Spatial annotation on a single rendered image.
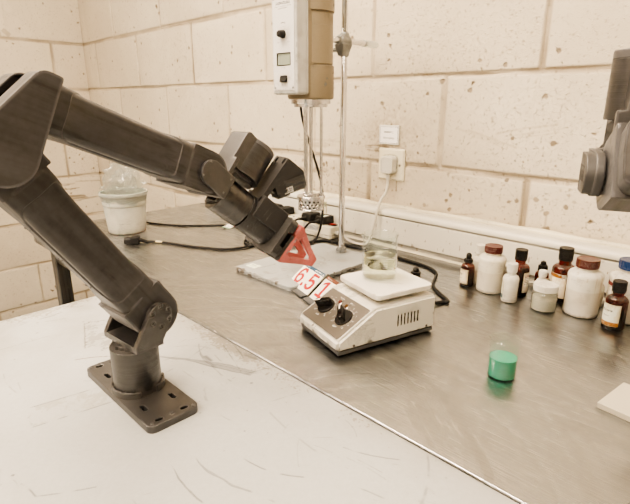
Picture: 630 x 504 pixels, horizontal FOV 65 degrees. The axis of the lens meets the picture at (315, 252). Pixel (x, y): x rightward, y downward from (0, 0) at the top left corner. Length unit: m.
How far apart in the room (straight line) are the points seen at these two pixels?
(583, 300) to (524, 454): 0.45
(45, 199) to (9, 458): 0.30
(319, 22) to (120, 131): 0.61
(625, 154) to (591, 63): 0.76
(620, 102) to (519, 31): 0.73
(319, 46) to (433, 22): 0.33
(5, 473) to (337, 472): 0.36
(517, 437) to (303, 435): 0.26
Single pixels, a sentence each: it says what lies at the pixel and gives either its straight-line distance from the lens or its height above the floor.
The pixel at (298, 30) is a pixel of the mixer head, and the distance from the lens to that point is 1.09.
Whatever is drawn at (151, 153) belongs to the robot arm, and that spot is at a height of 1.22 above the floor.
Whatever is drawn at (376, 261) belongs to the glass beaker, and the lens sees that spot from 0.84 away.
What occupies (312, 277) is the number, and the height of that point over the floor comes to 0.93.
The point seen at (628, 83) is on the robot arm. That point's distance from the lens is 0.51.
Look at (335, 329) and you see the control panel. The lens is 0.80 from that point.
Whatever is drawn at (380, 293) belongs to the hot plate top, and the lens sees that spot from 0.81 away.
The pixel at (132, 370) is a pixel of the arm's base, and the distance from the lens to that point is 0.70.
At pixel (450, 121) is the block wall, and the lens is 1.28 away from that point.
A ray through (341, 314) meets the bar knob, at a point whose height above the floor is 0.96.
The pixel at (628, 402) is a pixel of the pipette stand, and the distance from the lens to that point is 0.79.
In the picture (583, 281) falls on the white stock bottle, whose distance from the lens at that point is 1.02.
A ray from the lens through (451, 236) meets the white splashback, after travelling 1.26.
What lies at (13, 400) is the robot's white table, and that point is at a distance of 0.80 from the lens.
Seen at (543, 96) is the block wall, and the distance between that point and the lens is 1.19.
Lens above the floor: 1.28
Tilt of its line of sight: 17 degrees down
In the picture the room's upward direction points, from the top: straight up
